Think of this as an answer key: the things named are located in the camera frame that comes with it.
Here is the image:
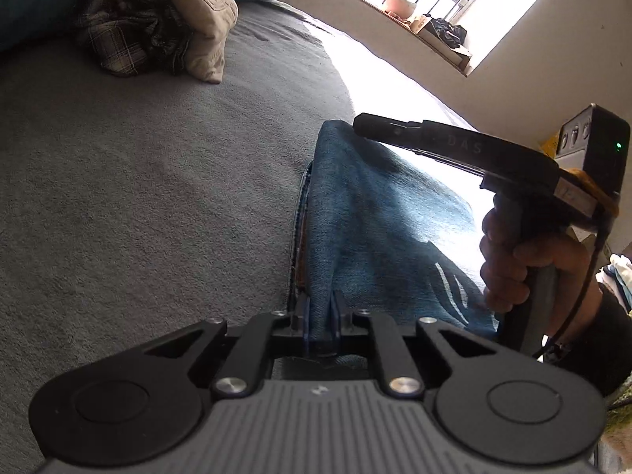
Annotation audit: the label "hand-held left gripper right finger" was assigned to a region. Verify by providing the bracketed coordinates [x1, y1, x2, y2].
[331, 289, 497, 401]

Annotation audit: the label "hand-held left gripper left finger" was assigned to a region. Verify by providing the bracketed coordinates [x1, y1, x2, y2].
[143, 291, 313, 401]

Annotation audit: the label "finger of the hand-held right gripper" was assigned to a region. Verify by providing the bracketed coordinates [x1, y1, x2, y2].
[353, 113, 431, 146]

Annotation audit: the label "blue jeans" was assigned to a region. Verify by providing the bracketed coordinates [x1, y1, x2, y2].
[286, 121, 499, 372]

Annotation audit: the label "person's right forearm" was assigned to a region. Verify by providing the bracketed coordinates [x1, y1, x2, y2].
[543, 284, 632, 399]

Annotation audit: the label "stack of folded clothes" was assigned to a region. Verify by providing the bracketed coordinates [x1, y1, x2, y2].
[597, 264, 632, 314]

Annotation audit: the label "person's right hand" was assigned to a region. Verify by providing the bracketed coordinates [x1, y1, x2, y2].
[480, 207, 604, 314]

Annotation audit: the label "yellow box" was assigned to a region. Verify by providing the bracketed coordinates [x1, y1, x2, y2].
[540, 128, 564, 160]

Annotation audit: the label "cardboard box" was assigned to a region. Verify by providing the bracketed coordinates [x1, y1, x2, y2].
[410, 15, 473, 68]

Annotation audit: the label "black bag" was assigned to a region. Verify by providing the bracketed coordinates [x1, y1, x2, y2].
[429, 17, 468, 51]

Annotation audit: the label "pink pot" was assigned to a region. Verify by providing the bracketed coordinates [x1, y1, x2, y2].
[382, 0, 420, 19]

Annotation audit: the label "beige pants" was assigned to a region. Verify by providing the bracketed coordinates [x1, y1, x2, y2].
[138, 0, 240, 84]

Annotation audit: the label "white fluffy robe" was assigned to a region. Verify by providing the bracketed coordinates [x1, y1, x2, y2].
[600, 395, 632, 461]

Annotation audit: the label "plaid shirt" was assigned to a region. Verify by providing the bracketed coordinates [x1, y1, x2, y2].
[74, 0, 194, 78]

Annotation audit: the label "blue pillow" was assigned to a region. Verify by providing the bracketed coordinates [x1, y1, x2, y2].
[0, 0, 296, 53]

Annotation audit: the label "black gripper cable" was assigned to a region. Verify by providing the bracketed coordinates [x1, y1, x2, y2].
[530, 207, 619, 362]

